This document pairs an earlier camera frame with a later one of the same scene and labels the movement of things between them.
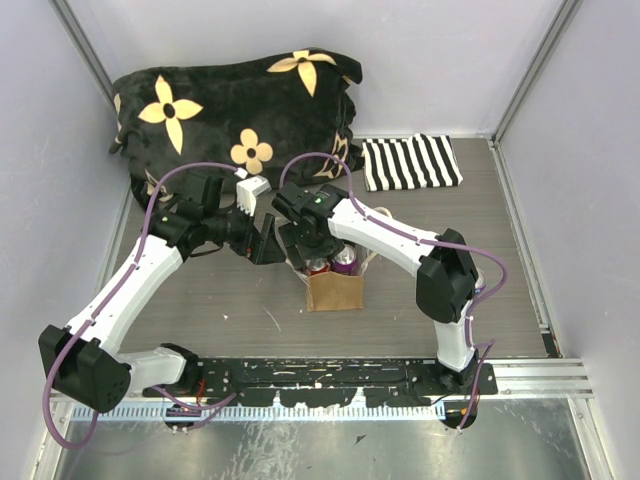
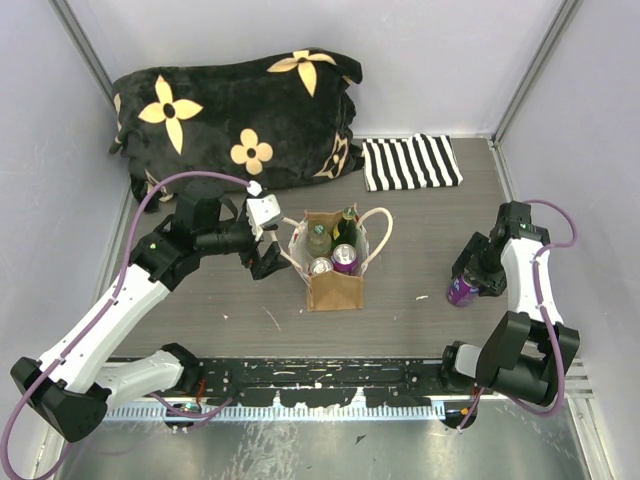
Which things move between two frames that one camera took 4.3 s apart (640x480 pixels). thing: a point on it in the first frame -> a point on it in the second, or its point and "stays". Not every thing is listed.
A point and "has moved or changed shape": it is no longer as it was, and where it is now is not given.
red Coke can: (319, 265) stays
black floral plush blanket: (264, 120) stays
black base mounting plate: (326, 382) stays
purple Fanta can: (345, 260) stays
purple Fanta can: (481, 281) has moved or changed shape
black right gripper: (289, 234) -> (494, 284)
